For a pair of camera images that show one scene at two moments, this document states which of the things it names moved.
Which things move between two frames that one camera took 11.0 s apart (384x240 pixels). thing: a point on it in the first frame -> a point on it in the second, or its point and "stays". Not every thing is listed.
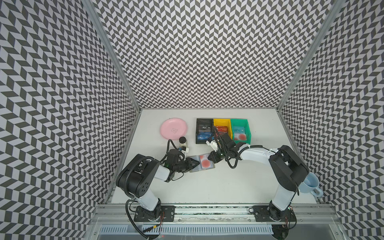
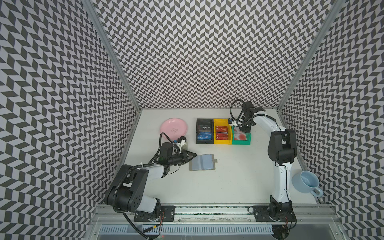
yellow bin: x=223 y=126 stays
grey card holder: x=204 y=162 stays
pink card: x=205 y=162 -> x=239 y=135
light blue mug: x=310 y=184 stays
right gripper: x=220 y=153 -> x=245 y=120
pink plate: x=174 y=128 stays
